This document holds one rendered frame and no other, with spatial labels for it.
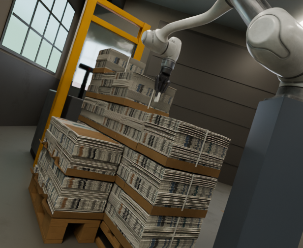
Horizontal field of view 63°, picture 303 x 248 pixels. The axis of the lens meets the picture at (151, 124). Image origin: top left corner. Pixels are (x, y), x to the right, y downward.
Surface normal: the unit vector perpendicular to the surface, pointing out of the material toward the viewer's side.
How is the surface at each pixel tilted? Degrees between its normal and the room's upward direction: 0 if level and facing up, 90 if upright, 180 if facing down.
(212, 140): 90
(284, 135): 90
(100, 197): 91
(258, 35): 94
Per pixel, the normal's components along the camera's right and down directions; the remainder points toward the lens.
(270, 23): -0.82, -0.15
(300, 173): 0.00, 0.00
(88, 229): 0.53, 0.17
